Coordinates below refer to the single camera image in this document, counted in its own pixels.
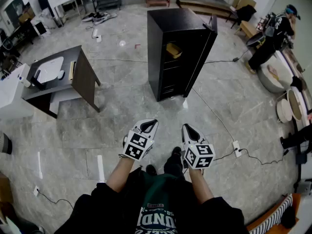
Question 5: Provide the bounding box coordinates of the striped cushion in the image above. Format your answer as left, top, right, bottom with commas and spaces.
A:
248, 194, 293, 234

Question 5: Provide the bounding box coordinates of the black stand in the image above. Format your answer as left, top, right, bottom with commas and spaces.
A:
30, 69, 46, 91

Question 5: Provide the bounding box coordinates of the black round pan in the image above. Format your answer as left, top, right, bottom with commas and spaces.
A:
245, 31, 266, 49

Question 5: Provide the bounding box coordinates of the black power cable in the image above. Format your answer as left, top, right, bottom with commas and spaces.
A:
214, 148, 291, 166

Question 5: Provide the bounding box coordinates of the dark wooden desk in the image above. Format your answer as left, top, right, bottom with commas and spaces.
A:
21, 45, 101, 119

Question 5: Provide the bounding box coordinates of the white power cable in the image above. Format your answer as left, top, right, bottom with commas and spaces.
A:
192, 87, 236, 143

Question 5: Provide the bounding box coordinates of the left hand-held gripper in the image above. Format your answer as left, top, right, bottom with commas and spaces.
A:
122, 118, 159, 161

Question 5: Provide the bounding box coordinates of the black garment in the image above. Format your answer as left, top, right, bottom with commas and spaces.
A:
235, 4, 257, 26

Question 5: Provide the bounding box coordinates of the large white round basket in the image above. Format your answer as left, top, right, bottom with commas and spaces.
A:
286, 89, 305, 121

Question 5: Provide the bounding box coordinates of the small white round basket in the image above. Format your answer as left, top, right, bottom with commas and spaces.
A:
276, 98, 293, 124

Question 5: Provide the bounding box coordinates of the white cabinet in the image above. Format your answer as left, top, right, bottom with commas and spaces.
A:
0, 63, 35, 121

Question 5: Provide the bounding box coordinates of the grey round tub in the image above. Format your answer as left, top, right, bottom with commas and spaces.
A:
257, 57, 293, 94

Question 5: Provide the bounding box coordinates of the black thin cable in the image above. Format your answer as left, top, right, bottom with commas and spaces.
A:
36, 189, 75, 210

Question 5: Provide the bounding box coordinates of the tall black cabinet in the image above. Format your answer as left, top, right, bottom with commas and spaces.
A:
147, 8, 218, 102

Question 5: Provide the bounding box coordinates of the person's left forearm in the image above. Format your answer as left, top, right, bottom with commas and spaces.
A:
106, 155, 137, 194

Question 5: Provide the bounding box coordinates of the light wooden stool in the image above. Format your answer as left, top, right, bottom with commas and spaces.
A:
234, 20, 259, 39

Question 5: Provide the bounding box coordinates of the yellow object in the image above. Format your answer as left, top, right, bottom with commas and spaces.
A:
166, 42, 183, 59

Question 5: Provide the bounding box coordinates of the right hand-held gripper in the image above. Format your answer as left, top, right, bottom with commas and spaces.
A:
181, 123, 216, 170

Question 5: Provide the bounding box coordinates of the brown cardboard sheet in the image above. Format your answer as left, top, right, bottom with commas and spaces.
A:
231, 0, 257, 11

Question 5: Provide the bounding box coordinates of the person's torso in dark clothing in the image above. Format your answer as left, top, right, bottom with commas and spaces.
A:
55, 166, 249, 234

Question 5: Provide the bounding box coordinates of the person's right forearm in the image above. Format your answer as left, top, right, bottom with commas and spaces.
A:
189, 168, 215, 204

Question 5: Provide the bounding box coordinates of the low wooden bench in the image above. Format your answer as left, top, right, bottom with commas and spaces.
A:
175, 0, 238, 22

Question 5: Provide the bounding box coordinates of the person's left leg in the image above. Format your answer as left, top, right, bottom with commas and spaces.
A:
145, 164, 158, 177

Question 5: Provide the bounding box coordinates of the white rectangular tray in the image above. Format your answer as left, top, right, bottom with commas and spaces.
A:
36, 56, 65, 84

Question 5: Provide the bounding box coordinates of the person's leg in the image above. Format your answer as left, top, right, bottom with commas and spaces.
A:
279, 124, 312, 154
163, 146, 184, 179
0, 131, 13, 155
145, 164, 158, 177

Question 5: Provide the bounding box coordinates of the person's right leg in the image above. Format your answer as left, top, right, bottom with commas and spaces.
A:
163, 146, 184, 179

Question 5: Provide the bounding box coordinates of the white power strip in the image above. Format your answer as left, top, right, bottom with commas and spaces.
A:
232, 140, 242, 158
92, 28, 102, 43

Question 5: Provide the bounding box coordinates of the pile of shoes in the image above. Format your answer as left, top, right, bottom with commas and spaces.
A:
81, 11, 118, 26

